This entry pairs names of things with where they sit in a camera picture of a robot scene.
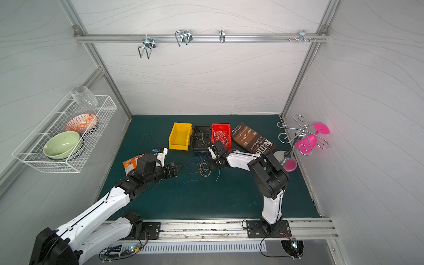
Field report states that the yellow cable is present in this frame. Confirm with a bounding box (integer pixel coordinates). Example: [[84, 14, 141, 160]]
[[194, 130, 210, 148]]

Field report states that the white wire basket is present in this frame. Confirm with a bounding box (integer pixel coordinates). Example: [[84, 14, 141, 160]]
[[12, 95, 117, 173]]

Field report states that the white cable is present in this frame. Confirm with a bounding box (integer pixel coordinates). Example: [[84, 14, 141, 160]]
[[213, 130, 231, 148]]

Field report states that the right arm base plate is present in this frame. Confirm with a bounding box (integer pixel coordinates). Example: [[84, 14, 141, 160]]
[[242, 219, 292, 239]]

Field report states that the pink plastic wine glass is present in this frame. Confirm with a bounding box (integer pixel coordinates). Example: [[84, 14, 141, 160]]
[[282, 123, 330, 172]]

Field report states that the aluminium rail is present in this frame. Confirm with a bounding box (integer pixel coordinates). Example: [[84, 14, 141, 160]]
[[144, 218, 339, 243], [75, 32, 330, 44]]

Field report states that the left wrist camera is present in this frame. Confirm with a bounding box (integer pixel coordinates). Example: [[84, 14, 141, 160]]
[[152, 148, 168, 167]]

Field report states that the metal double hook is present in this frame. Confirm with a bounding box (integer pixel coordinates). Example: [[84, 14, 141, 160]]
[[138, 35, 156, 59]]

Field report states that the aluminium top rail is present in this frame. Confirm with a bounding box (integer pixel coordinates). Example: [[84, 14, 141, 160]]
[[75, 32, 330, 44]]

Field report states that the orange snack packet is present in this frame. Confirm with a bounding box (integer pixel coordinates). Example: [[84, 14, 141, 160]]
[[122, 154, 144, 175]]

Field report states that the green bowl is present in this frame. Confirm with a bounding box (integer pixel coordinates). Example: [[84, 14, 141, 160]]
[[43, 131, 82, 160]]

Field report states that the cable bundle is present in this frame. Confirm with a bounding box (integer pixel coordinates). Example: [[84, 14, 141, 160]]
[[183, 155, 221, 184]]

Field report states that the small metal hook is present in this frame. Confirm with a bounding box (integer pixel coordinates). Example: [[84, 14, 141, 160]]
[[219, 30, 225, 44]]

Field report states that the clear glass cup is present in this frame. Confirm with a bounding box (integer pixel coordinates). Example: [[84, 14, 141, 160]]
[[71, 86, 98, 111]]

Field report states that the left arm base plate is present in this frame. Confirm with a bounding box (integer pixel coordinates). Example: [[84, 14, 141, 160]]
[[140, 221, 161, 241]]

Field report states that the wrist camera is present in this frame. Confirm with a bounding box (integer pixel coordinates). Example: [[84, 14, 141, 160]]
[[208, 140, 228, 160], [152, 148, 168, 167]]

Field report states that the red plastic bin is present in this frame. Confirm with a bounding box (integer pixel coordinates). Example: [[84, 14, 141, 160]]
[[212, 124, 232, 150]]

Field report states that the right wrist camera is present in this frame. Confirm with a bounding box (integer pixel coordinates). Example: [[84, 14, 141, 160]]
[[208, 140, 228, 160]]

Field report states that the metal loop hook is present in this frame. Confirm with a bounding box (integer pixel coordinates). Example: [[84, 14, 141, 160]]
[[174, 30, 193, 46]]

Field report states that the metal bracket hook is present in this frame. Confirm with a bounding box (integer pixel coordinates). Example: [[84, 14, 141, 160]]
[[287, 30, 317, 43]]

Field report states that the aluminium front rail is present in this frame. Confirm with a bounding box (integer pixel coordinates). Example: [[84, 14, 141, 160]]
[[144, 218, 339, 243]]

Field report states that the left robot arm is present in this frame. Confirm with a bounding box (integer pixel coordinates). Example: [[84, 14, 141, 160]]
[[29, 152, 183, 265]]

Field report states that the green tabletop mat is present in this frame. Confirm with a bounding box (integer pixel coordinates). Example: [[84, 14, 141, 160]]
[[99, 114, 320, 221]]

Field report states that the black plastic bin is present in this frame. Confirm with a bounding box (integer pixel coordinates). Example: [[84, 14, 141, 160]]
[[191, 126, 212, 153]]

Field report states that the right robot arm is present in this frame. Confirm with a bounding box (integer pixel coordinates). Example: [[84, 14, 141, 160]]
[[208, 142, 289, 234]]

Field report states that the brown chips bag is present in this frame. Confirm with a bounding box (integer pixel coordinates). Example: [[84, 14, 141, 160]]
[[231, 123, 277, 153]]

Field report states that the silver glass holder stand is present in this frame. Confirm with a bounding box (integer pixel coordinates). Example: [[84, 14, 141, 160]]
[[274, 115, 330, 172]]

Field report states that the yellow plastic bin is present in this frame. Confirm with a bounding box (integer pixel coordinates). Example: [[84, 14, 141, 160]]
[[168, 123, 193, 151]]

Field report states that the orange patterned bowl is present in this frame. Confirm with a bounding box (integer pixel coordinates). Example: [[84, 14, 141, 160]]
[[66, 113, 99, 135]]

